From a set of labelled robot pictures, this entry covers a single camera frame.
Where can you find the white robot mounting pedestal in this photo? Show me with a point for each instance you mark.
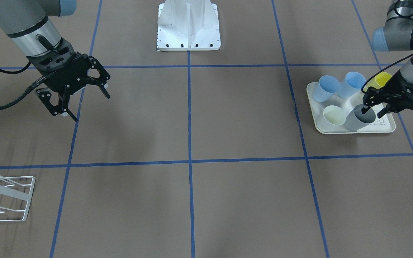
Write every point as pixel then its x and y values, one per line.
pixel 188 25

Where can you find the yellow plastic cup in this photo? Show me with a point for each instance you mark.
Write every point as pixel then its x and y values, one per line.
pixel 378 81

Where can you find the blue plastic cup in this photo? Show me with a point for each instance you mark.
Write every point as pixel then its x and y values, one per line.
pixel 351 84
pixel 326 87

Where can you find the white wire cup rack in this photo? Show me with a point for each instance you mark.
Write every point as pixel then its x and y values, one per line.
pixel 16 193

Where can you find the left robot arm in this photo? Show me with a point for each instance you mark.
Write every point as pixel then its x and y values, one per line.
pixel 395 35

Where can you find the white plastic tray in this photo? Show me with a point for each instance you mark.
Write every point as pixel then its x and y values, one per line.
pixel 384 125

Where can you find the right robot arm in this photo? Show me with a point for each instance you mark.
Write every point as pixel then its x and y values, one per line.
pixel 27 24

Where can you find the grey plastic cup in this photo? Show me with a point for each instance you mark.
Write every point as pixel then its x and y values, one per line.
pixel 355 120

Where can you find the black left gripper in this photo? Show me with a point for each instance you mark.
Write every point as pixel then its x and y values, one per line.
pixel 402 88

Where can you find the cream plastic cup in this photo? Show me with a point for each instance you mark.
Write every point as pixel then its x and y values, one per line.
pixel 331 117

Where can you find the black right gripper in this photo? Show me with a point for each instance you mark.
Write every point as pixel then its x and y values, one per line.
pixel 83 76

